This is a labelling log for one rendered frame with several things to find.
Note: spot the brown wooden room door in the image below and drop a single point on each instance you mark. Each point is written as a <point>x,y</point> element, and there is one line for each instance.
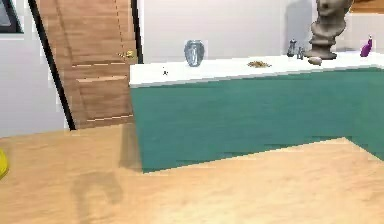
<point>96,63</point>

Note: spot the green counter with white top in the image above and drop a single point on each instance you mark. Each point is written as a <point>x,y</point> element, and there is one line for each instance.
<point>240,113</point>

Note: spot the beige potato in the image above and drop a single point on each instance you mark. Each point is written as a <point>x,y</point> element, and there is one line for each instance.
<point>315,60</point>

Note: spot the tan stone bust statue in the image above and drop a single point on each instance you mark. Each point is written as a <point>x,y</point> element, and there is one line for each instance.
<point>328,26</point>

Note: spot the grey-blue glass vase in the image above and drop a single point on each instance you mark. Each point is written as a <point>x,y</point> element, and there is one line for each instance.
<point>194,52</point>

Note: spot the small black speck object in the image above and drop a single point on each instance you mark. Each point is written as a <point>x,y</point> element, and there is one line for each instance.
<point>165,72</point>

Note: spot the purple spray bottle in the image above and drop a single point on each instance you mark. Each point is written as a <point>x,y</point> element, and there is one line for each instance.
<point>366,48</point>

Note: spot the grey salt shaker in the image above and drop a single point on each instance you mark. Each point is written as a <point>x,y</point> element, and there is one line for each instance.
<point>300,53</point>

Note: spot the dark framed window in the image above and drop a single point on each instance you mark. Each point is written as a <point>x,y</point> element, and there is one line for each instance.
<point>7,15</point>

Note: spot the brown flat round food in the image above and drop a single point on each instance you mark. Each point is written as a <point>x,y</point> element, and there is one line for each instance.
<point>259,64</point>

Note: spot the yellow round object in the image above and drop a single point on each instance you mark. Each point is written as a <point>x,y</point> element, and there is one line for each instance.
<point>2,163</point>

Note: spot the grey pepper shaker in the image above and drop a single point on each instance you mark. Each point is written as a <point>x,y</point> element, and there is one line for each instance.
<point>292,48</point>

